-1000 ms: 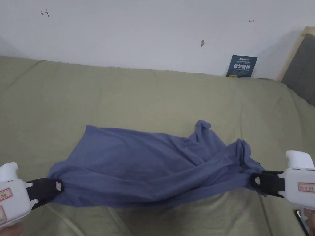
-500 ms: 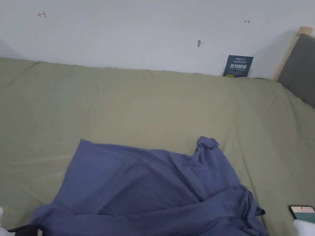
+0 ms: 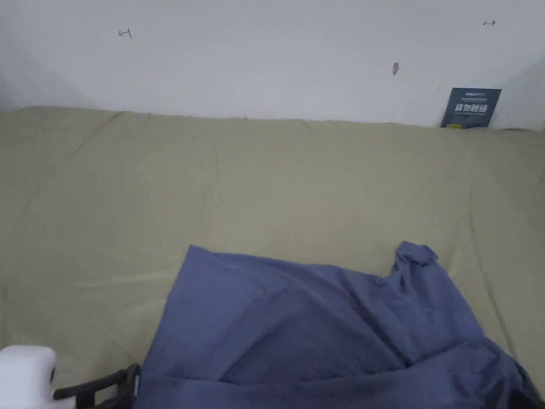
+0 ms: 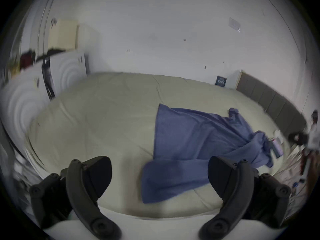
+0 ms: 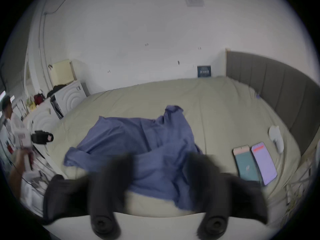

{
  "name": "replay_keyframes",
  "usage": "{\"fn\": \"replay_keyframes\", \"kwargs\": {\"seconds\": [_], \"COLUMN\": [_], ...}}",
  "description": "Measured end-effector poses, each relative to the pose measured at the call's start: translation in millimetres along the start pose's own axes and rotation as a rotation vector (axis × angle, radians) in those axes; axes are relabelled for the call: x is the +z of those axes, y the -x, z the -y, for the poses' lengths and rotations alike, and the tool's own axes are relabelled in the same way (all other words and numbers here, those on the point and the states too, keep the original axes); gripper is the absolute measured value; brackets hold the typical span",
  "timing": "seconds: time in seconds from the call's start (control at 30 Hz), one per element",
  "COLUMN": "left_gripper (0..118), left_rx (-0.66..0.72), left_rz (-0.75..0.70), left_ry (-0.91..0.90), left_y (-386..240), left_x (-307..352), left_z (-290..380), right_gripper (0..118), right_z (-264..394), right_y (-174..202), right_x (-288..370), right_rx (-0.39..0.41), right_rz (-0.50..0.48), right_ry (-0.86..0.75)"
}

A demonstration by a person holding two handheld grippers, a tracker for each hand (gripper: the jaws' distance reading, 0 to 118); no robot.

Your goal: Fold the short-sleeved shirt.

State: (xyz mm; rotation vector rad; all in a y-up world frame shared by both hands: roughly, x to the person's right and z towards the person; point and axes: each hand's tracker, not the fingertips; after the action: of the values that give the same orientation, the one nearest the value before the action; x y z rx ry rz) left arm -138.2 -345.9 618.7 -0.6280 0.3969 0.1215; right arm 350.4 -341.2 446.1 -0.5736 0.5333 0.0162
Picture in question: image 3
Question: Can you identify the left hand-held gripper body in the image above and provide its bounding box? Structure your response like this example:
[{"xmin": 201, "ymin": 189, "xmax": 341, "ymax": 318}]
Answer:
[{"xmin": 0, "ymin": 345, "xmax": 58, "ymax": 409}]

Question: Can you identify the dark blue shirt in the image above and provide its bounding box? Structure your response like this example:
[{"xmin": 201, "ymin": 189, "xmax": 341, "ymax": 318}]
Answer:
[{"xmin": 134, "ymin": 241, "xmax": 545, "ymax": 409}]

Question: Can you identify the bed with pale green sheet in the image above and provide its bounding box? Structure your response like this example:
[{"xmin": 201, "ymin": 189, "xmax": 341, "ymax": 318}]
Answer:
[{"xmin": 0, "ymin": 105, "xmax": 545, "ymax": 409}]

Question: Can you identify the dark printed sign card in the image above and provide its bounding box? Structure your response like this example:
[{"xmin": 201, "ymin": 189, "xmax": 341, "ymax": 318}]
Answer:
[{"xmin": 440, "ymin": 87, "xmax": 502, "ymax": 128}]

